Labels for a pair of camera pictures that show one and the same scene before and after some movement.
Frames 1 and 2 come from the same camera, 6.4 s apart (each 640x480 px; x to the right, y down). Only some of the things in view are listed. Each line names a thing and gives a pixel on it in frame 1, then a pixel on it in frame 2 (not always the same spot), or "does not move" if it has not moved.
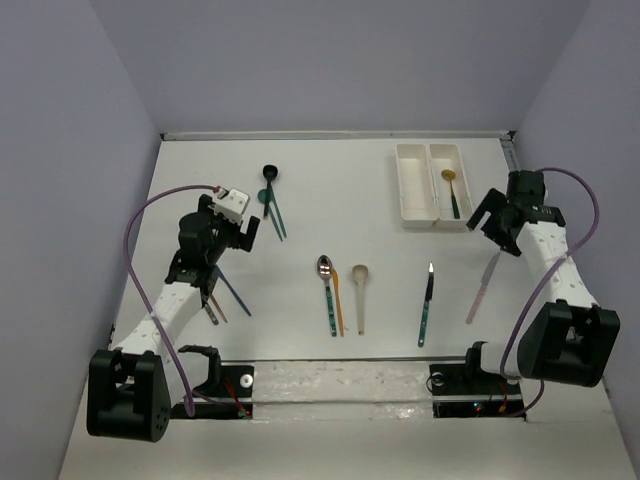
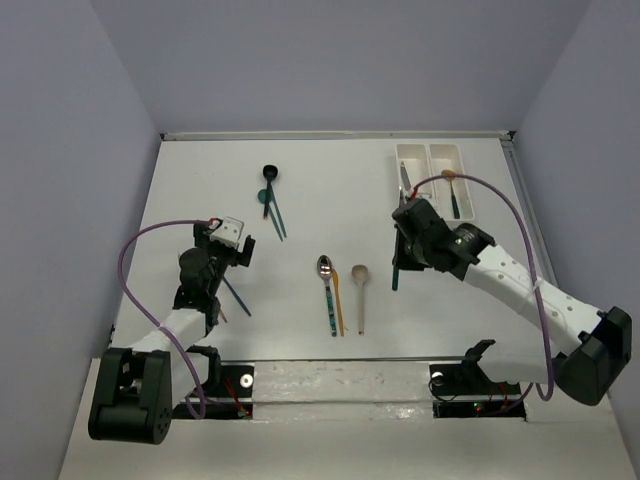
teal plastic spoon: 262,198 does not move
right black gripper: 494,203 to 401,257
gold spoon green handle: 450,174 does not move
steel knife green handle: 428,294 to 404,187
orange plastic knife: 338,297 does not move
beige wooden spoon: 360,273 does not move
